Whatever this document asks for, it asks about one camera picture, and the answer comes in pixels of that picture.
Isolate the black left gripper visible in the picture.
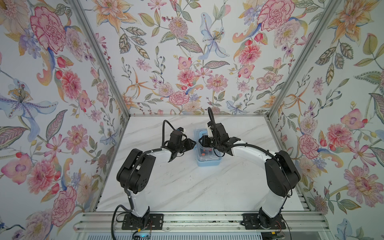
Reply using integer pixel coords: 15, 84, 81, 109
175, 138, 198, 155

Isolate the clear plastic box lid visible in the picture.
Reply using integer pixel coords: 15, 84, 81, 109
193, 127, 223, 163

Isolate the blue plastic tool box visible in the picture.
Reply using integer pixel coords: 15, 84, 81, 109
193, 128, 223, 167

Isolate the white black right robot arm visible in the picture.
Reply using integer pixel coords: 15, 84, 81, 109
199, 120, 301, 230

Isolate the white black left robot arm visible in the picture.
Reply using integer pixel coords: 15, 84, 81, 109
117, 128, 196, 230

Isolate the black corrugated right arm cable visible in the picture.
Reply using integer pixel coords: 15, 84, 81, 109
206, 106, 277, 160

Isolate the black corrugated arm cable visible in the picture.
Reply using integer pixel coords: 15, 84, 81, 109
206, 106, 277, 160
110, 119, 178, 240

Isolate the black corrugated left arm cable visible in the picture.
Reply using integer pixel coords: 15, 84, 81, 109
110, 119, 178, 240

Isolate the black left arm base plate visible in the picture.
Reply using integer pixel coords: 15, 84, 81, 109
122, 213, 164, 230

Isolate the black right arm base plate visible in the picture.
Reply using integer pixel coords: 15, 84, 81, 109
240, 213, 287, 231

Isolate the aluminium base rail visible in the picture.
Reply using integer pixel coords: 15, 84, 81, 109
74, 211, 335, 240

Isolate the aluminium corner frame post left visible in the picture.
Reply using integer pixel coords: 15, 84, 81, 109
69, 0, 130, 119

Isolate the aluminium corner frame post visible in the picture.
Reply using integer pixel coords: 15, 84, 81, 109
69, 0, 130, 119
264, 1, 340, 120

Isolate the aluminium corner frame post right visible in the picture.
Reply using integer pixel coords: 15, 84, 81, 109
264, 1, 340, 120

